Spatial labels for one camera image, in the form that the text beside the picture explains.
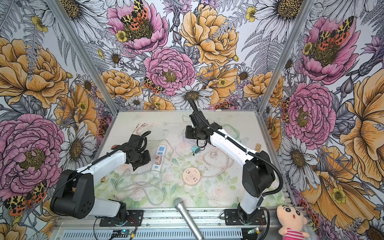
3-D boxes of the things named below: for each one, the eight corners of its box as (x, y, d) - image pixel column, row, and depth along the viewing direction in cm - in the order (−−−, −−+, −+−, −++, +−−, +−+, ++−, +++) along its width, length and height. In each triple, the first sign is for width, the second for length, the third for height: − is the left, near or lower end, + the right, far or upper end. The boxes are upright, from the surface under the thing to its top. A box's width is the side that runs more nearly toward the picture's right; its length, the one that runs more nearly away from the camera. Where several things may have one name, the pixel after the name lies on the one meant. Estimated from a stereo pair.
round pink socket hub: (182, 185, 87) (182, 183, 84) (183, 169, 93) (183, 167, 90) (200, 185, 87) (200, 183, 84) (199, 169, 93) (200, 167, 90)
